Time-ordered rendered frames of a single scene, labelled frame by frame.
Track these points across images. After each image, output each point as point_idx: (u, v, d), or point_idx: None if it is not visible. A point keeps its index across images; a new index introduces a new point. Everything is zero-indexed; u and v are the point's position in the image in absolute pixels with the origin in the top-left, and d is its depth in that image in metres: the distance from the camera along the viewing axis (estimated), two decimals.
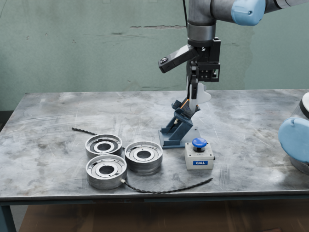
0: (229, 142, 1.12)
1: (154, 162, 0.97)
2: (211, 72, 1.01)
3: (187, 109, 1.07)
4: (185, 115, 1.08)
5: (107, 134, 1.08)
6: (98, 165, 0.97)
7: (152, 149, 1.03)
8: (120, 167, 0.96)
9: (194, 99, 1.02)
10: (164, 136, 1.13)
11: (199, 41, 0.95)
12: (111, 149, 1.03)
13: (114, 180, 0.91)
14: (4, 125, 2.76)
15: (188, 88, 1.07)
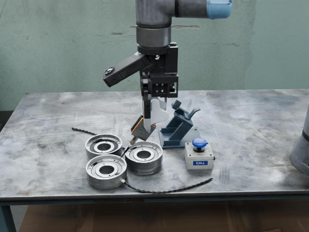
0: (229, 142, 1.12)
1: (154, 162, 0.97)
2: None
3: (142, 130, 0.87)
4: (140, 137, 0.89)
5: (107, 134, 1.08)
6: (98, 165, 0.97)
7: (152, 149, 1.03)
8: (120, 167, 0.96)
9: (147, 118, 0.83)
10: (164, 136, 1.13)
11: (150, 48, 0.76)
12: (111, 149, 1.03)
13: (114, 180, 0.91)
14: (4, 125, 2.76)
15: None
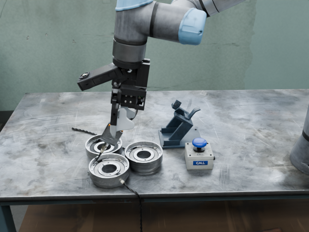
0: (229, 142, 1.12)
1: (154, 162, 0.97)
2: (137, 97, 0.87)
3: (110, 135, 0.93)
4: (110, 142, 0.95)
5: None
6: (103, 163, 0.98)
7: (152, 149, 1.03)
8: (123, 167, 0.96)
9: (113, 125, 0.88)
10: (164, 136, 1.13)
11: (123, 61, 0.81)
12: (111, 149, 1.03)
13: (112, 179, 0.91)
14: (4, 125, 2.76)
15: None
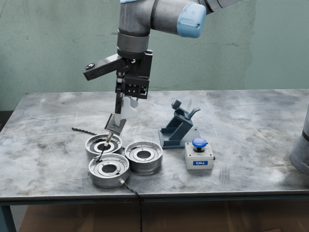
0: (229, 142, 1.12)
1: (154, 162, 0.97)
2: (140, 87, 0.92)
3: (115, 124, 0.97)
4: (113, 133, 0.98)
5: (107, 134, 1.08)
6: (103, 163, 0.98)
7: (152, 149, 1.03)
8: (123, 167, 0.96)
9: (117, 113, 0.93)
10: (164, 136, 1.13)
11: (127, 52, 0.85)
12: (111, 149, 1.03)
13: (112, 179, 0.91)
14: (4, 125, 2.76)
15: None
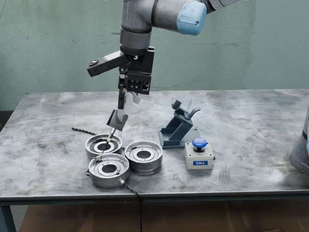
0: (229, 142, 1.12)
1: (154, 162, 0.97)
2: (142, 83, 0.94)
3: (118, 119, 0.99)
4: (116, 128, 1.00)
5: (107, 134, 1.08)
6: (103, 163, 0.98)
7: (152, 149, 1.03)
8: (123, 167, 0.96)
9: (120, 109, 0.95)
10: (164, 136, 1.13)
11: (129, 49, 0.88)
12: (111, 149, 1.03)
13: (112, 179, 0.91)
14: (4, 125, 2.76)
15: None
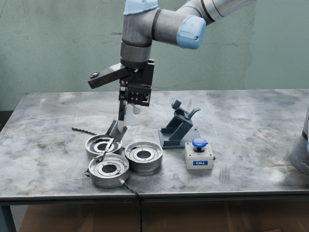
0: (229, 142, 1.12)
1: (154, 162, 0.97)
2: (142, 95, 0.95)
3: (118, 130, 1.00)
4: (115, 139, 1.00)
5: None
6: (103, 163, 0.98)
7: (152, 149, 1.03)
8: (123, 167, 0.96)
9: (121, 120, 0.96)
10: (164, 136, 1.13)
11: (130, 61, 0.89)
12: (111, 149, 1.03)
13: (112, 179, 0.91)
14: (4, 125, 2.76)
15: None
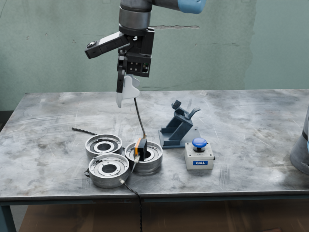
0: (229, 142, 1.12)
1: (154, 162, 0.97)
2: (142, 65, 0.91)
3: None
4: (136, 152, 0.97)
5: (107, 134, 1.08)
6: (103, 163, 0.98)
7: (152, 149, 1.03)
8: (123, 167, 0.96)
9: (119, 92, 0.92)
10: (164, 136, 1.13)
11: (128, 28, 0.85)
12: (111, 149, 1.03)
13: (112, 179, 0.91)
14: (4, 125, 2.76)
15: None
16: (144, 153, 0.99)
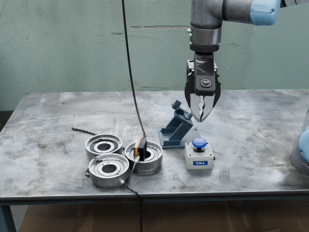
0: (229, 142, 1.12)
1: (154, 162, 0.97)
2: None
3: None
4: (136, 152, 0.97)
5: (107, 134, 1.08)
6: (103, 163, 0.98)
7: (152, 149, 1.03)
8: (123, 167, 0.96)
9: (213, 106, 0.94)
10: (164, 136, 1.13)
11: (217, 43, 0.87)
12: (111, 149, 1.03)
13: (112, 179, 0.91)
14: (4, 125, 2.76)
15: (198, 104, 0.93)
16: (144, 153, 0.99)
